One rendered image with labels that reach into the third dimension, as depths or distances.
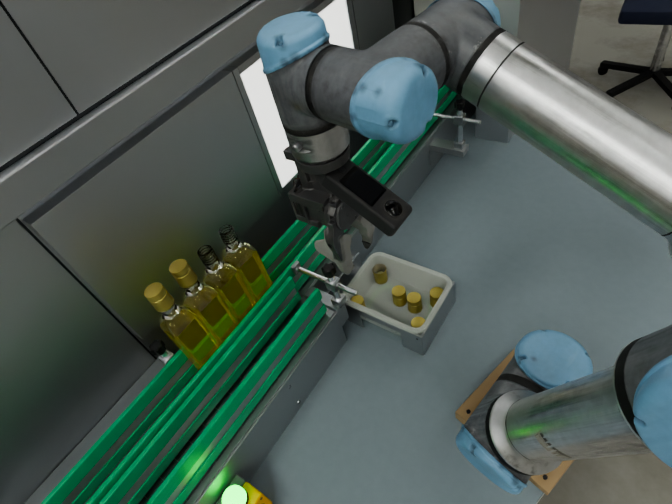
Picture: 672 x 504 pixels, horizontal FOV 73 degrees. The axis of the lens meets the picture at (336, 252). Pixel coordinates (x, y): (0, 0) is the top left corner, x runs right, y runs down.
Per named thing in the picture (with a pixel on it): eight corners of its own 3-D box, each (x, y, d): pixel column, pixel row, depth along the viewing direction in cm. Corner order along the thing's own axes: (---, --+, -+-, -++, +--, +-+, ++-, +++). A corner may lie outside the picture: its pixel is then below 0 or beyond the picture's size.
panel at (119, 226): (359, 104, 138) (337, -17, 114) (367, 106, 137) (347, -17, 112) (134, 334, 96) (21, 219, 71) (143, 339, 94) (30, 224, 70)
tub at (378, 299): (378, 270, 123) (374, 248, 117) (456, 299, 112) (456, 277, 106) (343, 318, 115) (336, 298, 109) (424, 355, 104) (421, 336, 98)
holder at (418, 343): (362, 265, 126) (357, 246, 121) (455, 301, 113) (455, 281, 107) (327, 311, 118) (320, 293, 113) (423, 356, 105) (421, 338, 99)
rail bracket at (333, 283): (306, 281, 109) (292, 246, 100) (365, 307, 100) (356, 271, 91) (298, 290, 107) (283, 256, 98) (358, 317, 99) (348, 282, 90)
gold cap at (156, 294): (171, 311, 79) (159, 296, 76) (152, 313, 80) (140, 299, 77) (176, 295, 82) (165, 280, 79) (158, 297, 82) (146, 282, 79)
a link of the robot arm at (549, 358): (588, 383, 82) (612, 347, 72) (552, 442, 77) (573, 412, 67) (525, 346, 88) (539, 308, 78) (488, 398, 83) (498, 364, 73)
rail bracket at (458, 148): (431, 155, 147) (427, 91, 130) (481, 166, 138) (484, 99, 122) (424, 164, 144) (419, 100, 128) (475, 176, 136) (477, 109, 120)
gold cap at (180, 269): (189, 270, 85) (178, 255, 82) (201, 277, 84) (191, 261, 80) (175, 284, 84) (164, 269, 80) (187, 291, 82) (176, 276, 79)
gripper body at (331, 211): (326, 191, 70) (307, 124, 62) (373, 206, 66) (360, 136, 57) (297, 224, 67) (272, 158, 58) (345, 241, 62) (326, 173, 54)
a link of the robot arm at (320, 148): (356, 105, 54) (317, 145, 50) (362, 138, 57) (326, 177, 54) (307, 97, 58) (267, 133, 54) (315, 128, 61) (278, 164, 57)
